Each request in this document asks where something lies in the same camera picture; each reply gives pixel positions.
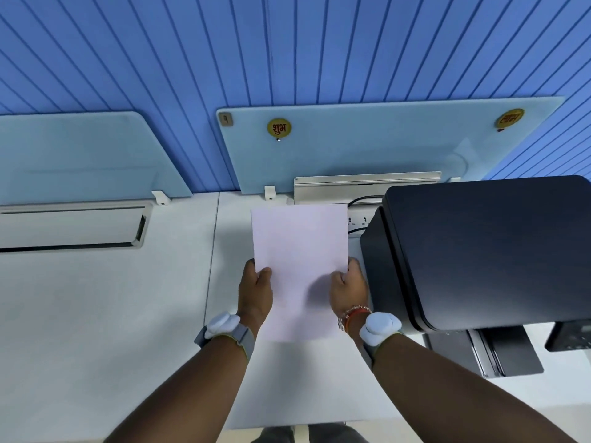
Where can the small beige wall clip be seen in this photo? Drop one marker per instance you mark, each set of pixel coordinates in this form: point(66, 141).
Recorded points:
point(226, 118)

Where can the person's right thumb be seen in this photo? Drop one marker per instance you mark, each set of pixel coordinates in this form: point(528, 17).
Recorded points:
point(337, 277)

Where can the person's left thumb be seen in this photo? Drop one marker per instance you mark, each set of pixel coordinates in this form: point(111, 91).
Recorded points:
point(264, 274)

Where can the black printer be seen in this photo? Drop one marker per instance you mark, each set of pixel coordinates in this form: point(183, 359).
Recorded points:
point(480, 258)

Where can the person's left hand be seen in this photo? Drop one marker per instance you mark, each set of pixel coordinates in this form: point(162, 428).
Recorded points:
point(253, 295)

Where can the large light blue glass divider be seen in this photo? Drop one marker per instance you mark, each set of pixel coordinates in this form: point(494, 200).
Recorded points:
point(378, 147)

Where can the person's left forearm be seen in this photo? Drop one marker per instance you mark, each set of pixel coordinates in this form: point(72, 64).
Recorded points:
point(189, 387)

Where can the white divider bracket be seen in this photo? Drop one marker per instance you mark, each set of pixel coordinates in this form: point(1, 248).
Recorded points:
point(161, 196)
point(270, 192)

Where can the small light blue glass divider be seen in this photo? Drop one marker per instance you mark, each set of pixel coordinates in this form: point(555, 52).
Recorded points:
point(87, 156)

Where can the white paper sheet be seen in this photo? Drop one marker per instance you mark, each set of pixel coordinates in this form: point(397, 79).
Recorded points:
point(300, 272)

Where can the person's right forearm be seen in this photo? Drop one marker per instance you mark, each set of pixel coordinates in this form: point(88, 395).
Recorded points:
point(443, 392)

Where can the person's right hand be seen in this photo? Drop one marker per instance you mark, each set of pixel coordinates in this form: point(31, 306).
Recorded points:
point(347, 295)

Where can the round yellow sticker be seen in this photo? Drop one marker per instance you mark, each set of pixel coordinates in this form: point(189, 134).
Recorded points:
point(279, 128)
point(509, 119)

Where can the white power socket strip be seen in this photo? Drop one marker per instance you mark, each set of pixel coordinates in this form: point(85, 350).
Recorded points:
point(359, 218)

